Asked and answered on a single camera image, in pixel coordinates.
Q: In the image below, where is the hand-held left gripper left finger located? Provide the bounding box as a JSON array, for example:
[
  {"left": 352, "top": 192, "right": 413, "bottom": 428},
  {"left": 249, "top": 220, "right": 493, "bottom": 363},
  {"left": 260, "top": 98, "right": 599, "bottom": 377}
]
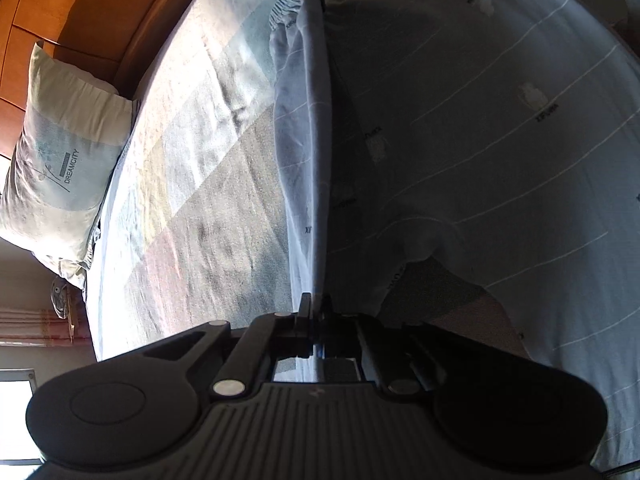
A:
[{"left": 142, "top": 292, "right": 319, "bottom": 402}]

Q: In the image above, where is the grey object on shelf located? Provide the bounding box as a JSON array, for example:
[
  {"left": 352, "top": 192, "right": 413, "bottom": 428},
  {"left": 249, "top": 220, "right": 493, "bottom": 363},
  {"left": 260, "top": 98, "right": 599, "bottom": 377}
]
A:
[{"left": 50, "top": 280, "right": 72, "bottom": 318}]

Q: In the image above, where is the pink checked curtain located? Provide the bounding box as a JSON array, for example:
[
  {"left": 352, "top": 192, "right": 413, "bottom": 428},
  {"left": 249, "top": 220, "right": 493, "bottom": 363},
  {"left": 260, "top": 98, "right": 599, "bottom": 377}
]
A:
[{"left": 0, "top": 307, "right": 93, "bottom": 346}]

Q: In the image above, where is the wooden headboard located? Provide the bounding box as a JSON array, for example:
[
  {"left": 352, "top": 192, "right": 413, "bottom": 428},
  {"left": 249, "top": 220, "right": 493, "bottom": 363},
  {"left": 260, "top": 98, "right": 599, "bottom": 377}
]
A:
[{"left": 0, "top": 0, "right": 221, "bottom": 161}]

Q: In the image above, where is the window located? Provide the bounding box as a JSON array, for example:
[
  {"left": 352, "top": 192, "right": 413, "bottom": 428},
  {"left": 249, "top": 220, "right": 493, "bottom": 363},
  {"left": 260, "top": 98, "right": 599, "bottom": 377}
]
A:
[{"left": 0, "top": 367, "right": 41, "bottom": 461}]

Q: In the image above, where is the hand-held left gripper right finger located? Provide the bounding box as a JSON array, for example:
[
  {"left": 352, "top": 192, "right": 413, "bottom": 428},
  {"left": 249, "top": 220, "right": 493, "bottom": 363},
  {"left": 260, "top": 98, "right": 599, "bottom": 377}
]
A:
[{"left": 320, "top": 294, "right": 501, "bottom": 397}]

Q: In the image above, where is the cream printed pillow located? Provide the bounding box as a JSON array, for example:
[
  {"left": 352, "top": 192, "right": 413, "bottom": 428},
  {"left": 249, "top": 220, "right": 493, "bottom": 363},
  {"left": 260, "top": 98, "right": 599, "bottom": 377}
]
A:
[{"left": 0, "top": 42, "right": 133, "bottom": 291}]

